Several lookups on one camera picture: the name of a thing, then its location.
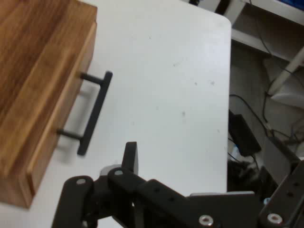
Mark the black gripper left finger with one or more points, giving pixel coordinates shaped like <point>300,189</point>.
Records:
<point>152,197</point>

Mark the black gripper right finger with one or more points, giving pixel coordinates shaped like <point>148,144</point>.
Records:
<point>285,202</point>

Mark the light wooden drawer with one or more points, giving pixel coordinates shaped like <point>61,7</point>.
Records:
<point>72,90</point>

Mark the black power adapter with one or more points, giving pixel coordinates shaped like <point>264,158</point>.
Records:
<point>244,135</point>

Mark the white slanted bar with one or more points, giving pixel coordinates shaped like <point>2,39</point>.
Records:
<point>288,69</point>

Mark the brown wooden cabinet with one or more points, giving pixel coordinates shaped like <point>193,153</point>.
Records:
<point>28,47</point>

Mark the white shelf frame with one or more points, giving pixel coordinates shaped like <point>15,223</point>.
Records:
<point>268,28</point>

